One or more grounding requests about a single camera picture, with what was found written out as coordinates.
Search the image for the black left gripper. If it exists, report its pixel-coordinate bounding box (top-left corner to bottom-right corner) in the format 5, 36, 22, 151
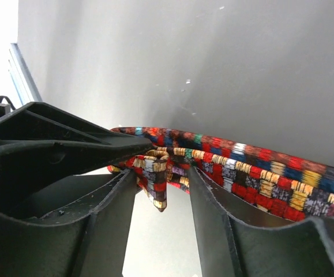
0, 102, 152, 190

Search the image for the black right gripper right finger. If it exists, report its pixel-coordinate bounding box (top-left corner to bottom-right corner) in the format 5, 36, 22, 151
188, 167, 334, 276

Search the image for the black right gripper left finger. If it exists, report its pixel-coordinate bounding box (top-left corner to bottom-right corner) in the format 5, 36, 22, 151
0, 170, 136, 276

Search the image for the red multicolour checked tie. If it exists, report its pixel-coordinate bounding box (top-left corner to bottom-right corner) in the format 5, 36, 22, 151
108, 127, 334, 222

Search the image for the aluminium frame rail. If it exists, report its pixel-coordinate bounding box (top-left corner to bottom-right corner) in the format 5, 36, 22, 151
8, 43, 43, 106

